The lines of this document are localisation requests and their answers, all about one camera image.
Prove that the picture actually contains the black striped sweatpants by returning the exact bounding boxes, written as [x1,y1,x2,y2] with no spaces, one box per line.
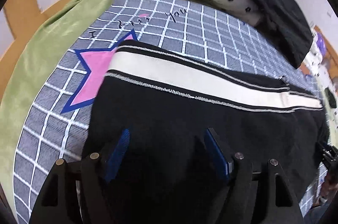
[83,40,328,223]

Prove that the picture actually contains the grey checked star blanket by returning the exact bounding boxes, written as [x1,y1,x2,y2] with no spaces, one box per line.
[13,0,320,223]

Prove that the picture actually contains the white floral pillow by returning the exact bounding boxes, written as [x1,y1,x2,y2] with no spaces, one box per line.
[311,43,337,133]

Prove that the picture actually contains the black jacket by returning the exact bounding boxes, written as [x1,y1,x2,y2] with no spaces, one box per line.
[253,0,313,68]

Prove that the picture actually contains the green bed sheet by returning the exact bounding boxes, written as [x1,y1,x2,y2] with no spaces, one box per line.
[1,0,113,210]

